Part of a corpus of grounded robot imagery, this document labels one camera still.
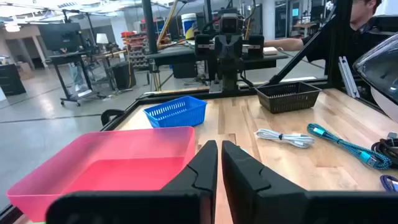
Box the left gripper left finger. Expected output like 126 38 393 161
45 139 218 224

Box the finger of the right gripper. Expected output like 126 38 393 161
248 34 265 59
195 34 211 58

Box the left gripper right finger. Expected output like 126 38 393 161
221 139 398 224

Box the person's forearm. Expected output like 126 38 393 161
264 37 305 52

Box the translucent pink plastic bin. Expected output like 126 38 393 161
6 126 196 223

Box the blue and white bucket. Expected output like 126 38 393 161
180 12 198 40

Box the black workbench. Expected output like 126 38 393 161
145 45 289 78

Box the yellow pole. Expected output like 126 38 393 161
156 0 180 47

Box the black pole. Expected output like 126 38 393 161
141 0 159 54

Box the dark slotted plastic basket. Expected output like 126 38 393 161
254 81 323 114

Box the red parts shelf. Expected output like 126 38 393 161
121 30 150 70

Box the blue slotted plastic basket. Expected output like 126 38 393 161
143 95 208 129

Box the black box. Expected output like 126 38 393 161
111 61 137 90

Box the person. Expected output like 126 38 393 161
303 0 398 68

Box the black rolling cart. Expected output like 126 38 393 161
46 51 108 107

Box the black monitor on cart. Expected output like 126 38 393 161
39 22 82 53

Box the black cabinet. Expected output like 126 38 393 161
0 63 27 96

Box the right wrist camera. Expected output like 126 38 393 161
219 12 244 35

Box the black aluminium table frame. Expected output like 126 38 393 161
101 0 398 131

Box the white coiled cable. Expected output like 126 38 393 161
254 128 315 149

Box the silver metal bracket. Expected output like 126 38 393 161
338 55 361 99

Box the teal braided cable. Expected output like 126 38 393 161
307 123 393 170

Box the black frame handle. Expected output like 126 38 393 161
100 108 126 127

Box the thick black cable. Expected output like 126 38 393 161
371 131 398 170

